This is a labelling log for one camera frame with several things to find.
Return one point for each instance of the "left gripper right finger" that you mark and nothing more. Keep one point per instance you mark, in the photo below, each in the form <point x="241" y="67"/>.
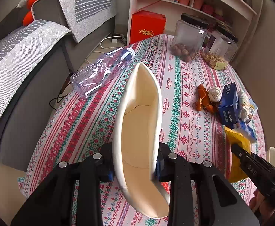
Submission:
<point x="218" y="202"/>

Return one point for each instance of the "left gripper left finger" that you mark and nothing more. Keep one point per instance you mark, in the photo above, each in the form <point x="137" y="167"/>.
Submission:
<point x="51" y="202"/>

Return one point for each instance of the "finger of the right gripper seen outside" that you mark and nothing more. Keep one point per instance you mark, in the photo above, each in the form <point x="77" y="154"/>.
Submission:
<point x="260" y="172"/>

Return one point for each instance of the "red instant noodle cup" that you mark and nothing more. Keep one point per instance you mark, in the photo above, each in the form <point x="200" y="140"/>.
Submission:
<point x="135" y="144"/>

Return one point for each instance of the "person right hand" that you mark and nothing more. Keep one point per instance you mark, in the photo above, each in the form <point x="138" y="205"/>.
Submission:
<point x="258" y="202"/>

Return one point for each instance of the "yellow plastic bag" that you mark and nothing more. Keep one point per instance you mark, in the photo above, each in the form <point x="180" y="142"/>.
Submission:
<point x="236" y="173"/>

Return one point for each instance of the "blue snack wrapper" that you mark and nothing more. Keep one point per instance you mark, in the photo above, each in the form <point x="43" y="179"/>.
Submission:
<point x="242" y="128"/>

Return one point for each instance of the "dark blue carton box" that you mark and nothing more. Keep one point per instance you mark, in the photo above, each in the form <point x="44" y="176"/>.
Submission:
<point x="228" y="106"/>

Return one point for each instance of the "grey sofa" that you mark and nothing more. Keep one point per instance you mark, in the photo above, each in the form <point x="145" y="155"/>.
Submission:
<point x="27" y="115"/>

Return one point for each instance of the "patterned tablecloth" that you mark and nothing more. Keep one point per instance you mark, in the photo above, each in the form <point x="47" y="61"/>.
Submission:
<point x="81" y="126"/>

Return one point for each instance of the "small white tissue ball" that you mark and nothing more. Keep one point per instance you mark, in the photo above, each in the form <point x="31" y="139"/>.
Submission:
<point x="215" y="94"/>

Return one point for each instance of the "orange peel pile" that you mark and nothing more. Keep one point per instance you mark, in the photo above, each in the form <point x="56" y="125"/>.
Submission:
<point x="204" y="101"/>

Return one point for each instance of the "clear plastic bottle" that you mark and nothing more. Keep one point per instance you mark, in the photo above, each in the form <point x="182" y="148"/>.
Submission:
<point x="96" y="75"/>

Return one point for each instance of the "jar with mixed nuts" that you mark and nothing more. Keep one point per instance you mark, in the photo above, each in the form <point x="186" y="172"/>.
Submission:
<point x="220" y="47"/>

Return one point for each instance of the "grey seat cover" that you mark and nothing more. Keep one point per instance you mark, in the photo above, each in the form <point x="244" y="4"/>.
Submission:
<point x="21" y="51"/>

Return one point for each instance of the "jar with walnuts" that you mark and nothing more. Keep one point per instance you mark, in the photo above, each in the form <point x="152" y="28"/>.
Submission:
<point x="189" y="36"/>

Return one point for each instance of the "white bookshelf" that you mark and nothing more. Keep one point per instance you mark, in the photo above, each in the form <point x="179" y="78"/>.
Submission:
<point x="235" y="15"/>

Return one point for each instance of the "orange plush toy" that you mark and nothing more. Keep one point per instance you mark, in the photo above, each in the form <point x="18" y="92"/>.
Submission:
<point x="36" y="9"/>

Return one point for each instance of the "red gift box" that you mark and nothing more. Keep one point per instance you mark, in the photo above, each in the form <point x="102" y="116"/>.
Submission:
<point x="146" y="24"/>

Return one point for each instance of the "grey striped sofa cover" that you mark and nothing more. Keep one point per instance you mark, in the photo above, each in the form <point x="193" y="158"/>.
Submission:
<point x="85" y="16"/>

